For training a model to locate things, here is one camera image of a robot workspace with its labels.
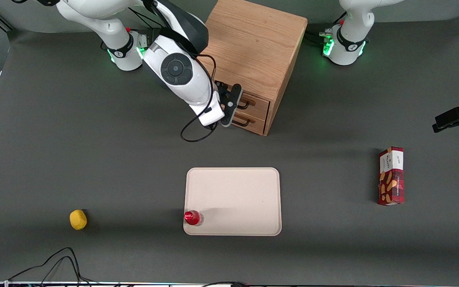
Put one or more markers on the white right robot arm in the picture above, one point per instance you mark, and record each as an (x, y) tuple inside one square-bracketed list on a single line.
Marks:
[(177, 69)]

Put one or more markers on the beige plastic tray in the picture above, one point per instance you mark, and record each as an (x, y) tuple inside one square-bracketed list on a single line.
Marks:
[(237, 199)]

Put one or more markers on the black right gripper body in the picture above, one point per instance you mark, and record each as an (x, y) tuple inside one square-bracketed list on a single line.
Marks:
[(221, 90)]

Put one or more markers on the red cookie box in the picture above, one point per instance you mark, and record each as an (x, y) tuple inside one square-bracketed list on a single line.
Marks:
[(391, 179)]

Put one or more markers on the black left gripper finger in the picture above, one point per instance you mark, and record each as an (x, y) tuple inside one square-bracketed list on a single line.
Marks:
[(452, 114), (438, 127)]

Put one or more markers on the wooden drawer cabinet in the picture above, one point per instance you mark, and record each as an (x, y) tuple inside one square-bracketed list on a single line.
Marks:
[(253, 40)]

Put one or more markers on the yellow lemon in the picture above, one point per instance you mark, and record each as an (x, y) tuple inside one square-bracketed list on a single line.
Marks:
[(78, 219)]

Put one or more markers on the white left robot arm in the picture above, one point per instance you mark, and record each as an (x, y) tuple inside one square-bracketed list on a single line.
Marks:
[(349, 48)]

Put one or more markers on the red capped bottle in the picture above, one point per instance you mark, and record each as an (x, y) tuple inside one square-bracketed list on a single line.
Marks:
[(191, 217)]

